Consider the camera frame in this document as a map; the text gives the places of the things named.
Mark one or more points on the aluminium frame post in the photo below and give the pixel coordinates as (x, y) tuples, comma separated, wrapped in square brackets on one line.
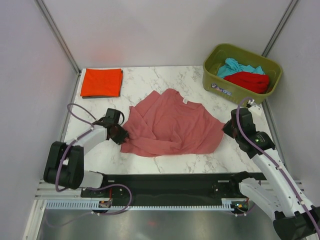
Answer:
[(57, 34), (280, 26)]

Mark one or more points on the turquoise t-shirt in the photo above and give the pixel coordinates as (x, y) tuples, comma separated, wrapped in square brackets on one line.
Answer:
[(232, 66)]

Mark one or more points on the pink t-shirt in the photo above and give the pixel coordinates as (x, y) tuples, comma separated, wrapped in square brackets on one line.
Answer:
[(168, 124)]

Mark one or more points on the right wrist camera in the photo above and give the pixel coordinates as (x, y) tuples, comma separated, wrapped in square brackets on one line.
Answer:
[(253, 107)]

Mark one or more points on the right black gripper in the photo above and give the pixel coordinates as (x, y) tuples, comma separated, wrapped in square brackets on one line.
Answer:
[(226, 128)]

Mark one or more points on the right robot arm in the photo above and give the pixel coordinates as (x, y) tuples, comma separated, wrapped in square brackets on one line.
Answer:
[(293, 215)]

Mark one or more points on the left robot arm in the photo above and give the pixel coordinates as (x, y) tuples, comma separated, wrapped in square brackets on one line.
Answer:
[(65, 163)]

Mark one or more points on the left aluminium frame post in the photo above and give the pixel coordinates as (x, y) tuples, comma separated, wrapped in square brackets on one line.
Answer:
[(57, 34)]

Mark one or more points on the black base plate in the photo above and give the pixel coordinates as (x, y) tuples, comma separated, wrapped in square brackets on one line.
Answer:
[(169, 188)]

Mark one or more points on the white slotted cable duct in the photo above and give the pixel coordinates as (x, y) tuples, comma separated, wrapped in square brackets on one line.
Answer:
[(223, 204)]

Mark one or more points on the olive green plastic basket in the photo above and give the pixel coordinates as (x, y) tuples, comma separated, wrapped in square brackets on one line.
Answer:
[(230, 91)]

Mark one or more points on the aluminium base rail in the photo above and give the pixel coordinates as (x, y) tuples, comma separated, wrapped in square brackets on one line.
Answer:
[(47, 191)]

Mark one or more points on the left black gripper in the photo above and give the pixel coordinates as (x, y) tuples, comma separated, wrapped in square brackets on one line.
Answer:
[(124, 134)]

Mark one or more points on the right aluminium frame post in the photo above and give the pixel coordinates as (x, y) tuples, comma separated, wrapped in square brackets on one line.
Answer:
[(280, 26)]

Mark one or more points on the red t-shirt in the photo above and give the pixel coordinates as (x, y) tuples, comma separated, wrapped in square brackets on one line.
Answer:
[(254, 82)]

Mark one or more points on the folded orange t-shirt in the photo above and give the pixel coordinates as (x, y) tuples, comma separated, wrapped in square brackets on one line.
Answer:
[(101, 81)]

